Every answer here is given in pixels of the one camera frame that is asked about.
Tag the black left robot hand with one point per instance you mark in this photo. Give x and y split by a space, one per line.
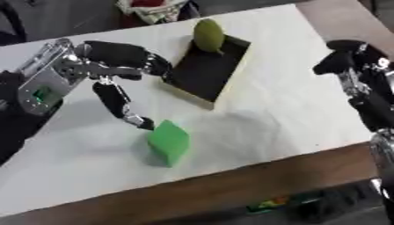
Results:
115 55

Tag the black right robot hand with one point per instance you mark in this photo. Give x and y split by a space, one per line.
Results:
359 76

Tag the green block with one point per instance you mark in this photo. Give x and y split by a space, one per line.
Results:
169 143

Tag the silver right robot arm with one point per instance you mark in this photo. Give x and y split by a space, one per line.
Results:
383 158

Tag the colourful object on floor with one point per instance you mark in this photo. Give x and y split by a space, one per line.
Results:
268 203

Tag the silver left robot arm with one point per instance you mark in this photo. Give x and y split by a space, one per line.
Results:
43 82

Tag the olive green toy fruit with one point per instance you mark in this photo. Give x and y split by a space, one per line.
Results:
209 35

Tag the open box with dark inside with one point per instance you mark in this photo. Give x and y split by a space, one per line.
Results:
208 68

